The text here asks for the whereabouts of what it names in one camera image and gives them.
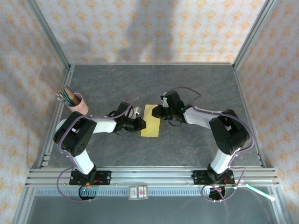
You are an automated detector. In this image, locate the aluminium frame post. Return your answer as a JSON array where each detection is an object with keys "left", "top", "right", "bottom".
[
  {"left": 25, "top": 0, "right": 71, "bottom": 68},
  {"left": 233, "top": 0, "right": 278, "bottom": 70}
]

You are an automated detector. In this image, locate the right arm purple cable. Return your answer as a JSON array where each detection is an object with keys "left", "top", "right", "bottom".
[{"left": 164, "top": 86, "right": 256, "bottom": 203}]

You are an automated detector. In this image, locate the pink rolled stick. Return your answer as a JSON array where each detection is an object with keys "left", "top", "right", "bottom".
[{"left": 64, "top": 85, "right": 79, "bottom": 103}]

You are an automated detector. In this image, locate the brown rolled stick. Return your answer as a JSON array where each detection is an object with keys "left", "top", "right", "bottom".
[{"left": 67, "top": 90, "right": 80, "bottom": 105}]

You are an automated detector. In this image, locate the black round cable grommet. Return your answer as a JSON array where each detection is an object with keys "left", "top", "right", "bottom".
[
  {"left": 78, "top": 185, "right": 97, "bottom": 201},
  {"left": 209, "top": 186, "right": 227, "bottom": 202}
]

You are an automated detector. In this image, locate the green rolled stick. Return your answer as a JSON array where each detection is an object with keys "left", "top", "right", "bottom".
[{"left": 60, "top": 90, "right": 73, "bottom": 105}]

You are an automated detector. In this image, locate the grey slotted cable duct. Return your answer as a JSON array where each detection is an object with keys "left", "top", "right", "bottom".
[{"left": 35, "top": 188, "right": 234, "bottom": 196}]

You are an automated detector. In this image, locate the wide aluminium mounting rail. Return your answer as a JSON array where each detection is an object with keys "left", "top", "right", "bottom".
[{"left": 25, "top": 167, "right": 280, "bottom": 187}]

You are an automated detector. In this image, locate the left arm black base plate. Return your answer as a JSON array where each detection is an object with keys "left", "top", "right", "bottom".
[{"left": 69, "top": 170, "right": 112, "bottom": 186}]

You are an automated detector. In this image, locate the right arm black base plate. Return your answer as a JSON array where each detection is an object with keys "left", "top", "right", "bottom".
[{"left": 192, "top": 169, "right": 235, "bottom": 185}]

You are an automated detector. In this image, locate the long aluminium side rail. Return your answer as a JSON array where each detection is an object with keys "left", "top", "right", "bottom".
[
  {"left": 233, "top": 66, "right": 266, "bottom": 168},
  {"left": 38, "top": 65, "right": 75, "bottom": 168}
]

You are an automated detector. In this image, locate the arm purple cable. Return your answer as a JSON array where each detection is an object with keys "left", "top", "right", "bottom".
[
  {"left": 164, "top": 86, "right": 256, "bottom": 203},
  {"left": 57, "top": 97, "right": 135, "bottom": 203}
]

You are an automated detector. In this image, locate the thin aluminium table rail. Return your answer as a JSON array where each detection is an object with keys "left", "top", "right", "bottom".
[{"left": 70, "top": 62, "right": 234, "bottom": 66}]

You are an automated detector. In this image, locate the yellow paper sheet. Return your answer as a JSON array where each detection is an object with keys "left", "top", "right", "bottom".
[{"left": 140, "top": 104, "right": 162, "bottom": 138}]

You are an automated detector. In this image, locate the pink cup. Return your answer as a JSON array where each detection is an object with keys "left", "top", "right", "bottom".
[{"left": 67, "top": 92, "right": 89, "bottom": 117}]

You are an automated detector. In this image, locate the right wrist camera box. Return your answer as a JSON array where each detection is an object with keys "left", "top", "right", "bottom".
[{"left": 160, "top": 92, "right": 169, "bottom": 108}]

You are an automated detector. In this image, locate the small framed label card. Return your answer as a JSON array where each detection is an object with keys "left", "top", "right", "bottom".
[{"left": 128, "top": 185, "right": 149, "bottom": 200}]

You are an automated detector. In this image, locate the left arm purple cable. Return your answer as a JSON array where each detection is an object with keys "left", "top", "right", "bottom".
[{"left": 57, "top": 97, "right": 135, "bottom": 203}]

